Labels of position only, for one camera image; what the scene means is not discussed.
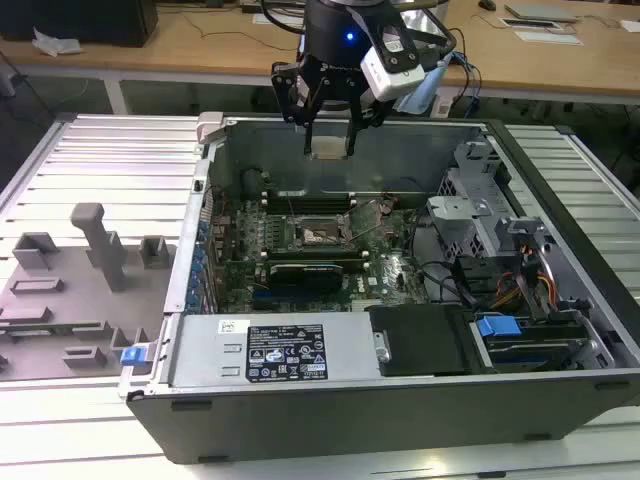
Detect grey flat laptop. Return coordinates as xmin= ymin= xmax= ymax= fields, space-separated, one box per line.
xmin=503 ymin=2 xmax=581 ymax=24

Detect paper with dark print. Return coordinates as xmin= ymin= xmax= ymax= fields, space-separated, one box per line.
xmin=499 ymin=17 xmax=565 ymax=32

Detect black cable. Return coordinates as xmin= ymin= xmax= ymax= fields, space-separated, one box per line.
xmin=412 ymin=212 xmax=506 ymax=307

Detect silver power supply unit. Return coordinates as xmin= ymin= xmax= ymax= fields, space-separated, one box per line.
xmin=169 ymin=314 xmax=384 ymax=389

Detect black plastic shroud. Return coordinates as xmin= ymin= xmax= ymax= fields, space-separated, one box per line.
xmin=367 ymin=304 xmax=481 ymax=379

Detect green motherboard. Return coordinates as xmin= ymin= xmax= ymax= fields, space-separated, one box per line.
xmin=212 ymin=194 xmax=441 ymax=315

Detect hard disk in blue carrier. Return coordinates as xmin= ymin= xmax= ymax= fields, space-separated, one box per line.
xmin=477 ymin=313 xmax=594 ymax=374

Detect CPU socket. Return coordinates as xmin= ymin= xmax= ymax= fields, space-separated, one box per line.
xmin=291 ymin=213 xmax=354 ymax=251

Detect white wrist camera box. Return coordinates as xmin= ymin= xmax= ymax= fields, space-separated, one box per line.
xmin=359 ymin=19 xmax=426 ymax=101

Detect black graphics card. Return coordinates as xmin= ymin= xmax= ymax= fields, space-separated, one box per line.
xmin=268 ymin=259 xmax=347 ymax=296

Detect wooden desk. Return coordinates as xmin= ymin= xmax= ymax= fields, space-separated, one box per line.
xmin=0 ymin=0 xmax=640 ymax=106

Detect orange yellow wire bundle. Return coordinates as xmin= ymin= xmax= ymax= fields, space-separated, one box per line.
xmin=492 ymin=244 xmax=557 ymax=311

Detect black RAM slot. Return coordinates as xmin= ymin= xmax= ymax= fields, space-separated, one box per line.
xmin=263 ymin=190 xmax=357 ymax=198
xmin=263 ymin=206 xmax=357 ymax=215
xmin=263 ymin=195 xmax=357 ymax=203
xmin=263 ymin=201 xmax=357 ymax=209

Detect black open PC case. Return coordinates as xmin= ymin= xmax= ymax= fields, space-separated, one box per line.
xmin=117 ymin=112 xmax=640 ymax=466

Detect blue cable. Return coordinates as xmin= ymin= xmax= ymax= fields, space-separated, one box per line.
xmin=449 ymin=49 xmax=485 ymax=121

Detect metal socket cover frame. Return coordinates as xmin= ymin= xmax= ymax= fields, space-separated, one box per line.
xmin=341 ymin=199 xmax=389 ymax=246

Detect silver metal drive cage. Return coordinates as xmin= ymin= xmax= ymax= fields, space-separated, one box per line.
xmin=427 ymin=139 xmax=551 ymax=261

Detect black box on desk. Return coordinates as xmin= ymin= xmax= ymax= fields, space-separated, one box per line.
xmin=0 ymin=0 xmax=160 ymax=49

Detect grey parts rack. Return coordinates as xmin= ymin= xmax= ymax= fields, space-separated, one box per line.
xmin=0 ymin=202 xmax=174 ymax=384

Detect silver CPU plate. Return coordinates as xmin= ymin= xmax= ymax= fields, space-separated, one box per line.
xmin=310 ymin=134 xmax=350 ymax=160

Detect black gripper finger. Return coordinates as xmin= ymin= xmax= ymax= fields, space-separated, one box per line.
xmin=271 ymin=59 xmax=327 ymax=158
xmin=344 ymin=74 xmax=396 ymax=158

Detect white crumpled paper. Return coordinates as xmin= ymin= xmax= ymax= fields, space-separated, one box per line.
xmin=32 ymin=25 xmax=84 ymax=57

